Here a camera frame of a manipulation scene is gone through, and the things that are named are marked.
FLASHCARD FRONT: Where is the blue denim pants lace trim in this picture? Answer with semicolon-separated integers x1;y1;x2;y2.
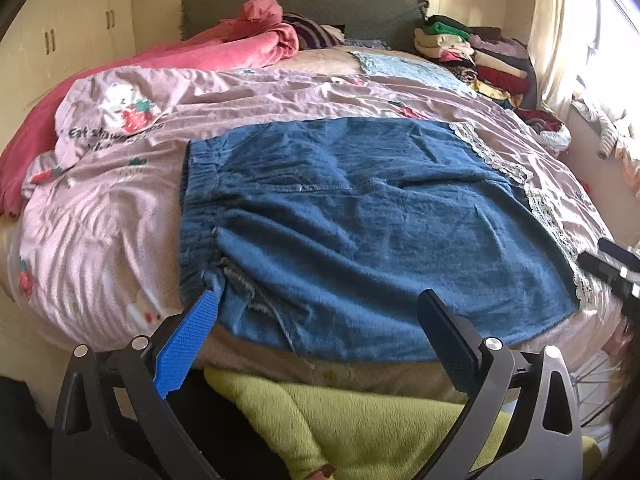
179;117;589;363

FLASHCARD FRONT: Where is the pink strawberry print duvet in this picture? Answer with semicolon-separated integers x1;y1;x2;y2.
8;67;620;359

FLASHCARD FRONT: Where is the clothes pile on windowsill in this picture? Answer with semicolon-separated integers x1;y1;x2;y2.
572;76;639;198

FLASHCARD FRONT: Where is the lime green fleece garment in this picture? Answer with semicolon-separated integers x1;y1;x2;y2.
203;365;601;480

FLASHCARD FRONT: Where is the red white crumpled garment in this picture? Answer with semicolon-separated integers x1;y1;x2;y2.
515;108;572;158

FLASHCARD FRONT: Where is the folded clothes stack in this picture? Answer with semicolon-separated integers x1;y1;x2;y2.
413;15;538;110

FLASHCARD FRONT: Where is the light blue knitted cloth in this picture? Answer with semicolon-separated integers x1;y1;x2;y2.
350;50;477;96

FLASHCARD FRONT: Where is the cream curtain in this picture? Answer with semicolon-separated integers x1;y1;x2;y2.
528;0;586;120

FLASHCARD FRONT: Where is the dark green headboard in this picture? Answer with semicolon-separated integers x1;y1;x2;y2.
180;0;430;52

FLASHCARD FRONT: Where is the pink fleece blanket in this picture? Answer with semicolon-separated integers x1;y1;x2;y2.
1;0;299;218

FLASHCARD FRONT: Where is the striped purple pillow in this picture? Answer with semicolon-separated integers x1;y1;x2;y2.
283;12;344;50

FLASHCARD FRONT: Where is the window with dark frame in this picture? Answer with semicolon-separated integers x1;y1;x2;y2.
575;0;639;117

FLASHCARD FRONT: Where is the cream wardrobe with handles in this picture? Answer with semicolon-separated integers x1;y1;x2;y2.
1;0;136;145

